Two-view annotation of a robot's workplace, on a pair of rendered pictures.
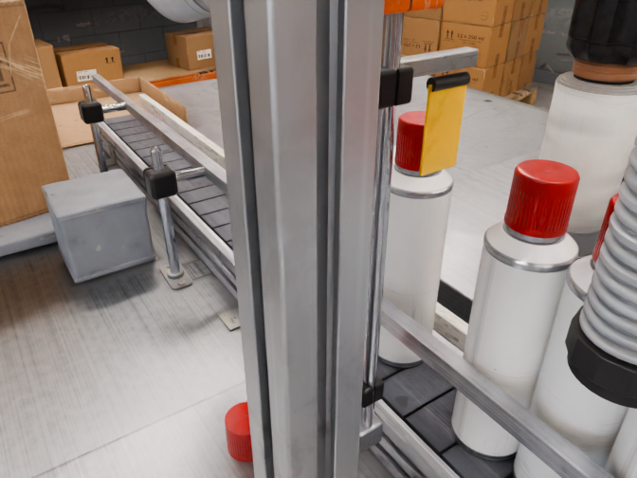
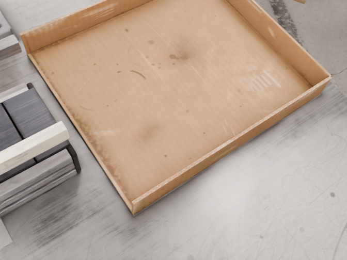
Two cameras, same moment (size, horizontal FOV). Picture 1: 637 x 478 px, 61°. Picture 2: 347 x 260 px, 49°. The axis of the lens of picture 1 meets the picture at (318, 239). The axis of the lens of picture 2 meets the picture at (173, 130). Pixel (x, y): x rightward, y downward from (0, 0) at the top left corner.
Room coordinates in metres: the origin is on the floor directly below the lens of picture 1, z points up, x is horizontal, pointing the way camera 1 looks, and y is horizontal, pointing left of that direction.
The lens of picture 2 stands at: (1.10, 0.16, 1.24)
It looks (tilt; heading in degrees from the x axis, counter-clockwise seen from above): 61 degrees down; 78
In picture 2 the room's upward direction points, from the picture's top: 12 degrees clockwise
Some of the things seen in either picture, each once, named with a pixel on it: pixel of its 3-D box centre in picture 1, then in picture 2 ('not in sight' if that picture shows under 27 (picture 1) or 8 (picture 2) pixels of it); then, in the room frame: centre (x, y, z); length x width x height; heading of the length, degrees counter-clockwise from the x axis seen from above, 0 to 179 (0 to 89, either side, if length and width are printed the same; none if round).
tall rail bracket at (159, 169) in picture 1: (184, 211); not in sight; (0.55, 0.15, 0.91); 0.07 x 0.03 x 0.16; 124
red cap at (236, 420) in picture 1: (246, 430); not in sight; (0.30, 0.06, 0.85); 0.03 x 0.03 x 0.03
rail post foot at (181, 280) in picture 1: (175, 273); not in sight; (0.54, 0.17, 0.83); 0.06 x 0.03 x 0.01; 31
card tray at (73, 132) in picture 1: (103, 108); (177, 65); (1.15, 0.46, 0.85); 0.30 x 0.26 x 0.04; 34
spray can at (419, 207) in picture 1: (409, 247); not in sight; (0.36, -0.07, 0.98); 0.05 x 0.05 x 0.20
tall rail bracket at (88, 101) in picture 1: (111, 136); not in sight; (0.80, 0.32, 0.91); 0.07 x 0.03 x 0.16; 124
